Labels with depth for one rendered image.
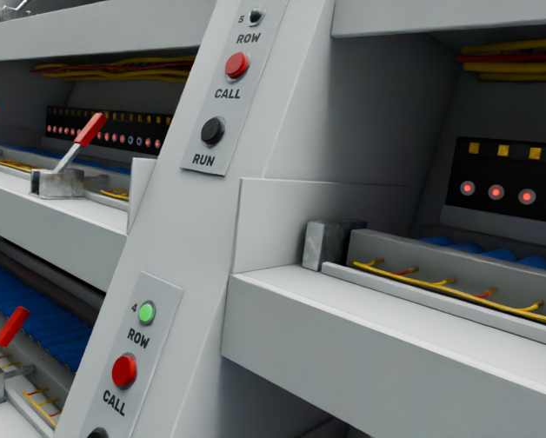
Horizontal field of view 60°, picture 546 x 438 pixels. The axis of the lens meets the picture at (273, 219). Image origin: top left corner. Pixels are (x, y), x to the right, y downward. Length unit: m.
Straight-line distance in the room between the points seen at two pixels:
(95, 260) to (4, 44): 0.40
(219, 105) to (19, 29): 0.40
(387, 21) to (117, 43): 0.26
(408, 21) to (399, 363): 0.17
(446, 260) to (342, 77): 0.13
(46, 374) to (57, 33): 0.34
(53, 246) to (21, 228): 0.06
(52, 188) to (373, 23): 0.30
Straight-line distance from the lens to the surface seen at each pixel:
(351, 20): 0.29
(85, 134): 0.47
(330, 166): 0.30
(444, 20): 0.26
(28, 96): 0.94
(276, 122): 0.26
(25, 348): 0.54
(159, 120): 0.63
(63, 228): 0.40
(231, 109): 0.29
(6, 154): 0.72
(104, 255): 0.35
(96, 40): 0.50
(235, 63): 0.30
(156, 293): 0.28
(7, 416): 0.48
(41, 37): 0.60
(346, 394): 0.22
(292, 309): 0.22
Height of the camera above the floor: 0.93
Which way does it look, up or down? 6 degrees up
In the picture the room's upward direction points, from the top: 19 degrees clockwise
